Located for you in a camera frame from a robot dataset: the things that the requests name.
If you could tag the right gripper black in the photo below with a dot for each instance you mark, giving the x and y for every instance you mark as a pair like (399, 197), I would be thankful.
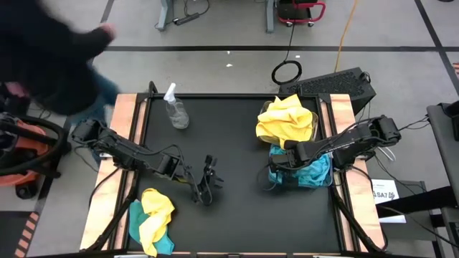
(299, 152)

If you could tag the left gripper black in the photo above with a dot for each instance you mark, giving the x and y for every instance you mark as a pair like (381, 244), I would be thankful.
(208, 186)

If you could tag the yellow microfiber towel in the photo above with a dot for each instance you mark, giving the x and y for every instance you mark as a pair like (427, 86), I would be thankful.
(283, 118)
(156, 208)

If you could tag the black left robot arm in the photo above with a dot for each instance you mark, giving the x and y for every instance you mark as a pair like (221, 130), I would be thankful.
(129, 152)

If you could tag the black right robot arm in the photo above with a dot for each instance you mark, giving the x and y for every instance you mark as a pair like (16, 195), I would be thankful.
(351, 139)

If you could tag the clear spray bottle white nozzle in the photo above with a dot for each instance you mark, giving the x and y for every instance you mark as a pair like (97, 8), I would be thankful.
(177, 114)

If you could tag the wooden table side board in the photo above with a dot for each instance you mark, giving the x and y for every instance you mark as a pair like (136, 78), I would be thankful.
(125, 107)
(342, 107)

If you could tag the black computer tower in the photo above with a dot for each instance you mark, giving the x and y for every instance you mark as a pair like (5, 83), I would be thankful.
(330, 84)

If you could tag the white paper sign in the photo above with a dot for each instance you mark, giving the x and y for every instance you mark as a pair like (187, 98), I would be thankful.
(385, 188)

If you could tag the black silver clamp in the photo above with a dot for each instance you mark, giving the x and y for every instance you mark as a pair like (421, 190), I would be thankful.
(104, 155)

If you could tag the black power strip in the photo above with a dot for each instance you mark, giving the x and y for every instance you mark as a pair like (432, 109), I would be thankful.
(186, 19)

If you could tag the grey desk leg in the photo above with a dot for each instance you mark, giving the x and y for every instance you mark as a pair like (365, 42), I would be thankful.
(269, 16)
(165, 14)

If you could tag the red black cart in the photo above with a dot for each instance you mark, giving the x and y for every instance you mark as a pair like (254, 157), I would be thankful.
(295, 10)

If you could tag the person's hand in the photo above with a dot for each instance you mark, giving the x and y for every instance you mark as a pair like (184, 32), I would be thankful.
(108, 30)

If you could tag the orange black shop vacuum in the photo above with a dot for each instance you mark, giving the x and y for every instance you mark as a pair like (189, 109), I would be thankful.
(21, 143)

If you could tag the person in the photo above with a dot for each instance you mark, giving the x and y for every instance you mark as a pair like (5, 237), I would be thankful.
(43, 53)

